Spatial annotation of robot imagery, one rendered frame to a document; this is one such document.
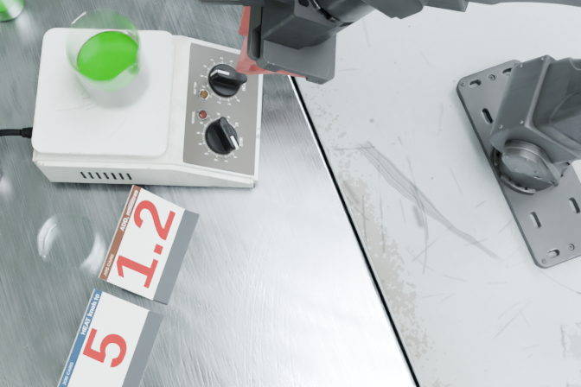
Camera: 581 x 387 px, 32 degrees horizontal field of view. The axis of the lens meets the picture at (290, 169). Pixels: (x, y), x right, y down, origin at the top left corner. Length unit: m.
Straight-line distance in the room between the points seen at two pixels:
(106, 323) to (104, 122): 0.18
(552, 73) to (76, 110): 0.41
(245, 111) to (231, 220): 0.10
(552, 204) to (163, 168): 0.36
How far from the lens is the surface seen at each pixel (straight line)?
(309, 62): 0.79
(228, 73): 0.92
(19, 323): 0.96
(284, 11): 0.75
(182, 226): 0.94
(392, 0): 0.66
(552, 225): 0.96
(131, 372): 0.93
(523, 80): 0.85
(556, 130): 0.82
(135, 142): 0.88
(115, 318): 0.92
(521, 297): 0.95
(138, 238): 0.92
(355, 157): 0.96
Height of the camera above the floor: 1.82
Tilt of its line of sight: 73 degrees down
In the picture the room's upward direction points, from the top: 1 degrees counter-clockwise
